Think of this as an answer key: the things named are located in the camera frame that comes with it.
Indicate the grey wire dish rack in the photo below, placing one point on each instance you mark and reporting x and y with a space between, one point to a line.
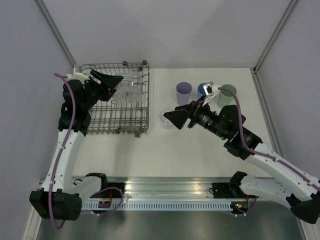
106 117

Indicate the clear glass cup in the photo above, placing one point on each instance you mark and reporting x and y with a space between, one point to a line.
120 99
135 97
166 124
128 87

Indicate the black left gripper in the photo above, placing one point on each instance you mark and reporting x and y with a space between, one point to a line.
108 86

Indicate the aluminium mounting rail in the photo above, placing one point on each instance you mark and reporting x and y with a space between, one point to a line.
162 187

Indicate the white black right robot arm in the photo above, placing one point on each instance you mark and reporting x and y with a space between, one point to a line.
296 190

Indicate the green plastic cup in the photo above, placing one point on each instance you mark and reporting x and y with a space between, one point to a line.
225 97

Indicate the blue plastic cup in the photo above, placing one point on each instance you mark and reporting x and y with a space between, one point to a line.
200 90

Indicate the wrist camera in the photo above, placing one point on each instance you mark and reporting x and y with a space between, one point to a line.
210 91
77 75

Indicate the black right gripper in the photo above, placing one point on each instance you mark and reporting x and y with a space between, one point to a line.
179 116

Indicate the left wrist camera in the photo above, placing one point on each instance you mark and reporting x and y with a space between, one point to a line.
77 75

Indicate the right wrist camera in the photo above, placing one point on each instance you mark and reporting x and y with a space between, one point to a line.
210 91

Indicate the white slotted cable duct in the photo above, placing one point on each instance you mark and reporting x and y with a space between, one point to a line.
95 205

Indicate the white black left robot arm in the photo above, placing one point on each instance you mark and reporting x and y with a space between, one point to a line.
57 199

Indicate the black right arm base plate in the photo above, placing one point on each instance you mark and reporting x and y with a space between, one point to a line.
222 190

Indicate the lavender plastic cup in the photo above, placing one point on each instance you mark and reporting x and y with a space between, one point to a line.
183 93

